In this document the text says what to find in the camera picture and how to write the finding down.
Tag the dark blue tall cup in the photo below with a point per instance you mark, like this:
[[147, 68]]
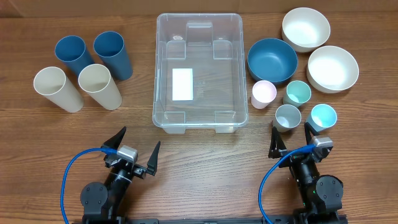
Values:
[[73, 52], [111, 49]]

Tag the white label in container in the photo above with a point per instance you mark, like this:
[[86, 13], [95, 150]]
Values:
[[182, 84]]

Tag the dark blue tall cup left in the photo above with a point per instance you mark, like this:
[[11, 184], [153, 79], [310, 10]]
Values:
[[73, 52]]

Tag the grey small cup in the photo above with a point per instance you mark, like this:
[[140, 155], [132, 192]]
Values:
[[286, 118]]

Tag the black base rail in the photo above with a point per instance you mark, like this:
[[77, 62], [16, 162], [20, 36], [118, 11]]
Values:
[[205, 221]]

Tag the clear plastic storage container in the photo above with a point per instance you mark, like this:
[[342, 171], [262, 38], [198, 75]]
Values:
[[212, 45]]

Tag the dark blue bowl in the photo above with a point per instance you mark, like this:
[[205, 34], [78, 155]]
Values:
[[272, 60]]

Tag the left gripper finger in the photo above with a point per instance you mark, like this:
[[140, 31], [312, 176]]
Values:
[[114, 142], [153, 160]]

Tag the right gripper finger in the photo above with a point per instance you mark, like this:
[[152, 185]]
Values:
[[309, 132], [277, 147]]

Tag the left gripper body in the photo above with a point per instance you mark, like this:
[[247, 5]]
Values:
[[135, 167]]

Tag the light blue small cup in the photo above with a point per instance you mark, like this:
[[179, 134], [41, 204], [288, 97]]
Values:
[[321, 117]]

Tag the pink small cup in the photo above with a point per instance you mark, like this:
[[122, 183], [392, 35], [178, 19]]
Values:
[[263, 93]]

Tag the dark blue tall cup right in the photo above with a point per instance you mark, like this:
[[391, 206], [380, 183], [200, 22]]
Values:
[[111, 49]]

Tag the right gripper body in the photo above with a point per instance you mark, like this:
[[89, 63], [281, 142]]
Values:
[[293, 160]]

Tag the cream tall cup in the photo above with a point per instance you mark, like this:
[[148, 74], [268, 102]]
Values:
[[96, 80], [52, 83]]

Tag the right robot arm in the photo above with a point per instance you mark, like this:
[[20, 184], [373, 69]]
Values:
[[321, 194]]

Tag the green small cup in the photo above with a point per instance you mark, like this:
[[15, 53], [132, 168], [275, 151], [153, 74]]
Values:
[[297, 93]]

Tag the cream bowl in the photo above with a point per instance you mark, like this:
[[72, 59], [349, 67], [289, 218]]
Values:
[[332, 69], [305, 29]]

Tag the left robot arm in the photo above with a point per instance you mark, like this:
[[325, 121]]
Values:
[[101, 201]]

